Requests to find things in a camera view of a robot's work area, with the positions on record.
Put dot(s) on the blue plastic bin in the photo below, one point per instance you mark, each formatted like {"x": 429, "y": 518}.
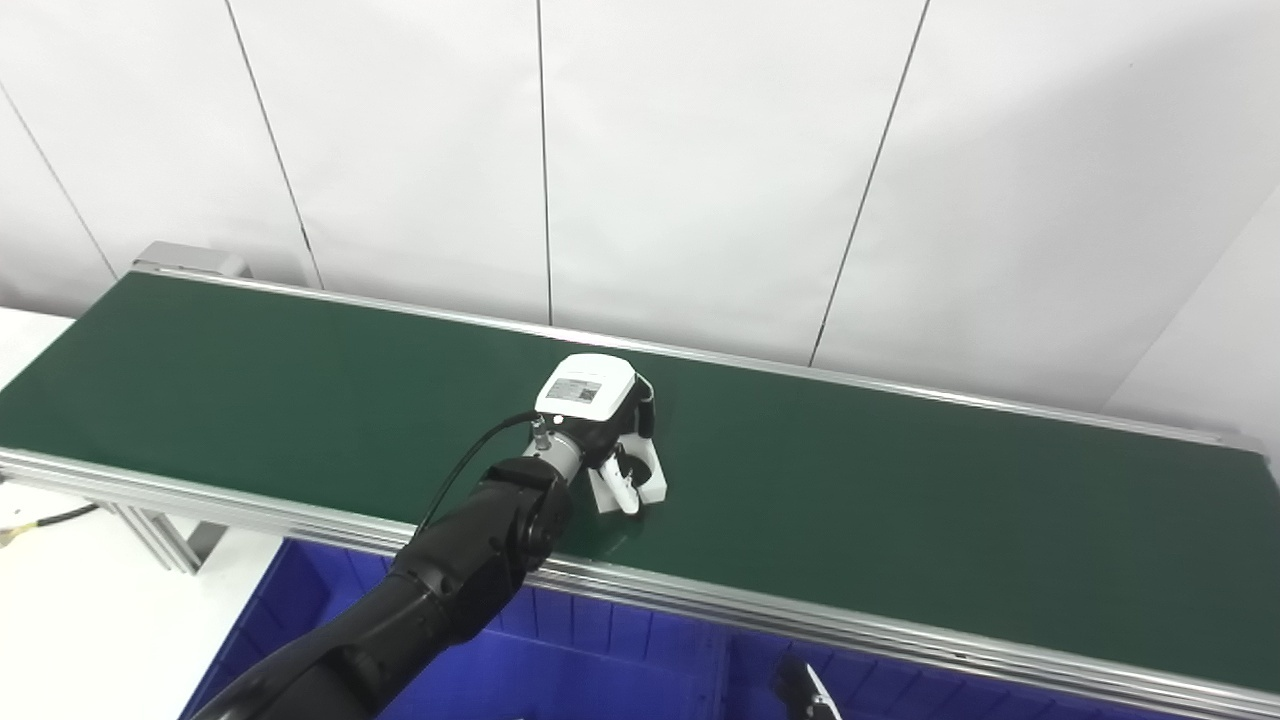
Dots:
{"x": 580, "y": 670}
{"x": 920, "y": 695}

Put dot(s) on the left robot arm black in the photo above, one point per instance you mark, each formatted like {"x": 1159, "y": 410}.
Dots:
{"x": 450, "y": 580}

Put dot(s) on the grey conveyor motor housing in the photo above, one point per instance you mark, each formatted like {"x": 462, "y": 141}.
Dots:
{"x": 190, "y": 258}

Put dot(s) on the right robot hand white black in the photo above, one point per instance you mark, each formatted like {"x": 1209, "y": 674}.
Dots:
{"x": 805, "y": 695}

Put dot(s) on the aluminium conveyor leg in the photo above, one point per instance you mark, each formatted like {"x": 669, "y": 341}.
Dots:
{"x": 160, "y": 538}

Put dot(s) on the white square part with hole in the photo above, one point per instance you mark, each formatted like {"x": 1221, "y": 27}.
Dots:
{"x": 655, "y": 485}

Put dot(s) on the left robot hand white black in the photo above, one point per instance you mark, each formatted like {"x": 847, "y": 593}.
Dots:
{"x": 590, "y": 385}

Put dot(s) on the green conveyor belt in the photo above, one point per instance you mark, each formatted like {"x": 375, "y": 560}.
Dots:
{"x": 900, "y": 520}
{"x": 700, "y": 600}

